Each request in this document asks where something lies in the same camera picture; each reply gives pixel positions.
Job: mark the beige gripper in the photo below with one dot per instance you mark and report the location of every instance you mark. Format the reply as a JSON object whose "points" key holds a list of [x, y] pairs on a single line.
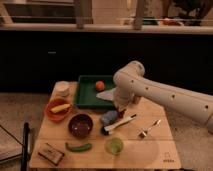
{"points": [[121, 105]]}

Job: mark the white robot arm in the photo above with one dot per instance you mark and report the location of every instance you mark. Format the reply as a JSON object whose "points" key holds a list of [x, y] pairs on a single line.
{"points": [[131, 85]]}

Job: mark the green plastic cup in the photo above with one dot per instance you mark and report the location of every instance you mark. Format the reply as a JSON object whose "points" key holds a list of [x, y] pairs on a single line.
{"points": [[114, 146]]}

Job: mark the white cup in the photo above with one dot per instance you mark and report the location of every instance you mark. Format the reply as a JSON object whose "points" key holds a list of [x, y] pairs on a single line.
{"points": [[62, 88]]}

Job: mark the blue sponge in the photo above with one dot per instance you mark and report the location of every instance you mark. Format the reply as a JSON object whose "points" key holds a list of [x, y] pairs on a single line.
{"points": [[109, 118]]}

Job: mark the grey folded cloth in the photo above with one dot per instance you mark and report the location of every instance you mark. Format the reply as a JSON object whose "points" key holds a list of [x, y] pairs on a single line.
{"points": [[106, 95]]}

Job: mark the orange fruit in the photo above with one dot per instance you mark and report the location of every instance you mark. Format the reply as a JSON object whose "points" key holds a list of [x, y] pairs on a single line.
{"points": [[99, 85]]}

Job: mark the green plastic tray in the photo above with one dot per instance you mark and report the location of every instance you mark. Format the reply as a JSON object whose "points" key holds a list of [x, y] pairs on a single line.
{"points": [[85, 96]]}

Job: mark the metal fork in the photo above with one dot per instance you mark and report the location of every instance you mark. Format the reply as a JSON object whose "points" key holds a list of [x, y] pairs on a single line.
{"points": [[144, 133]]}

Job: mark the dark red bowl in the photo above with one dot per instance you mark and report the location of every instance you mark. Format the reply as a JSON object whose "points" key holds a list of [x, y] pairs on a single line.
{"points": [[80, 126]]}

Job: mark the yellow corn cob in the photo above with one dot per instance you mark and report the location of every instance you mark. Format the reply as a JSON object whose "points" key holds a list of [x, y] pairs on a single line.
{"points": [[59, 108]]}

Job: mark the green chili pepper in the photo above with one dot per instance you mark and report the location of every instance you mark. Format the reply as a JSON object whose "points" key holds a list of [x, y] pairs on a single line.
{"points": [[81, 148]]}

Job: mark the orange plate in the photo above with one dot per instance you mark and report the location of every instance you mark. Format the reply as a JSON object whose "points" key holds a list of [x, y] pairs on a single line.
{"points": [[56, 117]]}

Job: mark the white handled brush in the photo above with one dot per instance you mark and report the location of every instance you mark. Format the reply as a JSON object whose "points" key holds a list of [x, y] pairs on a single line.
{"points": [[107, 130]]}

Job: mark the black chair frame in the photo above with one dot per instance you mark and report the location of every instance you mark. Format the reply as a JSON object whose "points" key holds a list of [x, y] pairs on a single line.
{"points": [[24, 158]]}

